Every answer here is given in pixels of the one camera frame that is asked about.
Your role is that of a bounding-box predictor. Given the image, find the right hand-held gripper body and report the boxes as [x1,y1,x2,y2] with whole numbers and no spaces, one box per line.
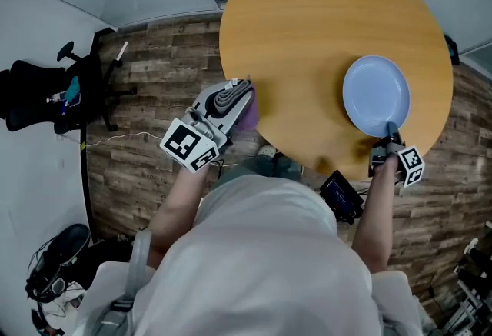
[367,136,426,189]

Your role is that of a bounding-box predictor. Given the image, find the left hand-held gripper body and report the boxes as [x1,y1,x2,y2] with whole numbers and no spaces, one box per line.
[159,87,234,174]

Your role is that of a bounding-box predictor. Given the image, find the grey and purple cloth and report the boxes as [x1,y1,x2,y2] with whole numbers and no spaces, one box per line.
[213,78,261,132]

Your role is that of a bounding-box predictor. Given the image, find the blue plate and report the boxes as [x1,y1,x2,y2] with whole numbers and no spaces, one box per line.
[342,54,411,138]

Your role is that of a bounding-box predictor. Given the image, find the person's right forearm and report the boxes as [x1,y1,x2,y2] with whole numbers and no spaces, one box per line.
[351,154,401,274]

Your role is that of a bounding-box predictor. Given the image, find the person's left forearm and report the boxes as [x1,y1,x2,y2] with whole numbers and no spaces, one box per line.
[147,161,217,267]

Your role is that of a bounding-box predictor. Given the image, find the person's jeans legs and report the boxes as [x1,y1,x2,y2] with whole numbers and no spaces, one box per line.
[214,154,305,190]

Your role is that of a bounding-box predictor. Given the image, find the black electronic device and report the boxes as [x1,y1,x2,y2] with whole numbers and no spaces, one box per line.
[319,169,366,226]

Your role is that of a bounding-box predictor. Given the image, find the teal object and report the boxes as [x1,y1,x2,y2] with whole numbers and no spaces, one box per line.
[64,75,82,108]

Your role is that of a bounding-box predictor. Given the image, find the small plastic bottle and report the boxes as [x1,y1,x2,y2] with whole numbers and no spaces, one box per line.
[45,91,71,105]

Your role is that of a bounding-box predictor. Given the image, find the metal rack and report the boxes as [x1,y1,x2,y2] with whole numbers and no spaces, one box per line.
[444,219,492,336]

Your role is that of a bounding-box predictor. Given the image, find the person's white shirt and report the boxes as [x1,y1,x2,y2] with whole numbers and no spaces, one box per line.
[75,172,437,336]

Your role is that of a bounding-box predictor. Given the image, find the black office chair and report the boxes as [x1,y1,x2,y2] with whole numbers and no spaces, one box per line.
[0,40,139,136]

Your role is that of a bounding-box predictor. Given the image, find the black headset gear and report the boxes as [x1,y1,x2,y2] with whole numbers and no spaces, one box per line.
[24,222,92,305]

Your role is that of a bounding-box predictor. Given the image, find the white cable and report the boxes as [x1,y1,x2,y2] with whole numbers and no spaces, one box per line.
[56,130,239,169]

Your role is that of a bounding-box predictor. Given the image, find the black metal frame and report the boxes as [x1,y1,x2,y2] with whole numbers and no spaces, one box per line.
[78,28,117,244]

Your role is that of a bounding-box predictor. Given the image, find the grey backpack strap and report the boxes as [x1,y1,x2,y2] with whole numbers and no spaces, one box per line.
[100,229,154,328]

